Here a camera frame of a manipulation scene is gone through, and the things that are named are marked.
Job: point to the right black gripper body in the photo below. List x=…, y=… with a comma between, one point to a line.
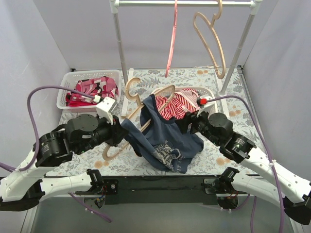
x=188, y=122

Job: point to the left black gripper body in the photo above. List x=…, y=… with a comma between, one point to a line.
x=117, y=132

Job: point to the blue tank top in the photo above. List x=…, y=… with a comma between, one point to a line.
x=162, y=144

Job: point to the beige wooden hanger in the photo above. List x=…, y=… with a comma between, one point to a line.
x=140, y=105
x=219, y=70

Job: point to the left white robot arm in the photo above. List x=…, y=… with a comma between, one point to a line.
x=28, y=185

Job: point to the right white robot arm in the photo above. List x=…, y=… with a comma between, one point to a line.
x=281, y=185

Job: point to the pink plastic hanger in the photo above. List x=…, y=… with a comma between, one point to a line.
x=170, y=57

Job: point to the red striped white garment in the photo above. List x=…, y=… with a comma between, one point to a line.
x=184, y=100

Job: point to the white oval laundry basket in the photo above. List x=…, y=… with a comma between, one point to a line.
x=161, y=99

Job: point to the pink patterned clothes pile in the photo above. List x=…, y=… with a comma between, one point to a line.
x=103, y=86

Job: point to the white rectangular laundry basket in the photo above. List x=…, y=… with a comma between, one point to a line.
x=71, y=79

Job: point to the white clothes rack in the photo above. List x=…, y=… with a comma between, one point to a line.
x=222, y=84

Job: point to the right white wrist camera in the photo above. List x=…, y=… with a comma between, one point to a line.
x=206, y=105

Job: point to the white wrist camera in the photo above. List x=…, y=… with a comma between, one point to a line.
x=206, y=105
x=105, y=108

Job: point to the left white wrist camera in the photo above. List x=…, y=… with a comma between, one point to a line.
x=105, y=108

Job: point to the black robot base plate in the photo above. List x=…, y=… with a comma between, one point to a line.
x=203, y=189

